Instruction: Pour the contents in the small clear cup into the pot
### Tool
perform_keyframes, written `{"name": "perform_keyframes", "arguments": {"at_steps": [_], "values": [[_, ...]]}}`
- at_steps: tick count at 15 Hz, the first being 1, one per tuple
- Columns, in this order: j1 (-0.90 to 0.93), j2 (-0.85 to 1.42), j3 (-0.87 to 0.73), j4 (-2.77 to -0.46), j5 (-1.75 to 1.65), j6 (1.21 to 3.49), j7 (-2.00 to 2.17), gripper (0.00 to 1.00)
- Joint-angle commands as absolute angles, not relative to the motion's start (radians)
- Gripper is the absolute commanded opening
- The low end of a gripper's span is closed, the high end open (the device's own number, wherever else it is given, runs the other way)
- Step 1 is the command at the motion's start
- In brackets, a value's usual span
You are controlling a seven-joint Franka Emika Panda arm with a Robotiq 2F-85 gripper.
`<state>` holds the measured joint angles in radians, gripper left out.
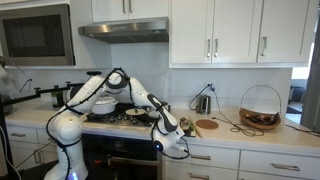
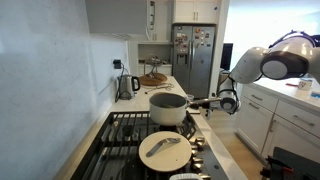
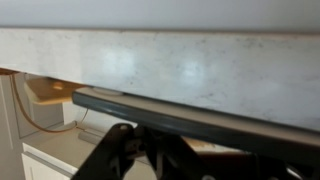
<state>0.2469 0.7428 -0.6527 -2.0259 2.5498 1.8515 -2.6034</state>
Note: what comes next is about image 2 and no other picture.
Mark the stainless steel refrigerator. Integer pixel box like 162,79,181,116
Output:
171,23,217,100

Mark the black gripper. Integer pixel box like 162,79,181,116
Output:
188,98,215,111

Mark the black gas cooktop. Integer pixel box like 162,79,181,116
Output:
70,110,231,180

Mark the black stand with red parts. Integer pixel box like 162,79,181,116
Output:
259,146,320,180

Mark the steel electric kettle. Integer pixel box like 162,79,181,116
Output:
117,74,141,101

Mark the white cabinet above refrigerator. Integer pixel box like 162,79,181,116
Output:
173,0,221,24

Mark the light wooden cutting board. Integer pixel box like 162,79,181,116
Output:
184,102,202,115

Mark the white cabinet over hood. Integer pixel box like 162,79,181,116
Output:
85,0,149,34

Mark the white kitchen island cabinet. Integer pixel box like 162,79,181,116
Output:
234,79,320,164

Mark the cream pot lid metal handle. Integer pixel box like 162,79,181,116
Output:
138,130,193,173

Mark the white wall cabinet with handles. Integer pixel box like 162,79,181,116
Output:
146,0,174,43

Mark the black kettle power cable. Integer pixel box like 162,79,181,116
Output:
114,63,130,103

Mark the white printed mug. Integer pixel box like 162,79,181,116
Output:
297,78,314,92

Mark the black monitor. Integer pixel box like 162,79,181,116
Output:
219,43,234,72

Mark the wooden side cabinet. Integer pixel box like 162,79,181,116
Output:
218,70,234,88

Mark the white saucepan with metal handle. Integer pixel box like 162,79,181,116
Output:
148,92,223,127

